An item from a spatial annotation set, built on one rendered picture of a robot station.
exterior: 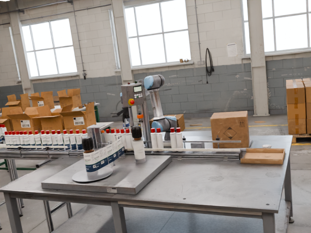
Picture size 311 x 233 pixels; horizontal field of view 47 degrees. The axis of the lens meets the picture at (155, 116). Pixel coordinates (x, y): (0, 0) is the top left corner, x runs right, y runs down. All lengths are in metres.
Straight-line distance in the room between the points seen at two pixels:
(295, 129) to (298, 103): 0.42
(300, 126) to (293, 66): 2.39
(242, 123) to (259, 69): 5.20
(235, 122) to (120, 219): 1.25
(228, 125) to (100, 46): 6.71
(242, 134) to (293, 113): 3.04
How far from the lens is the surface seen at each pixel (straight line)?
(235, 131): 3.05
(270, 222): 2.15
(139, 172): 2.65
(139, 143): 2.80
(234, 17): 8.26
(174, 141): 3.00
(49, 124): 5.12
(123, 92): 3.14
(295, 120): 6.06
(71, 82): 9.97
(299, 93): 5.98
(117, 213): 2.48
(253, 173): 2.58
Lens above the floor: 1.76
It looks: 11 degrees down
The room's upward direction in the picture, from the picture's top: 7 degrees counter-clockwise
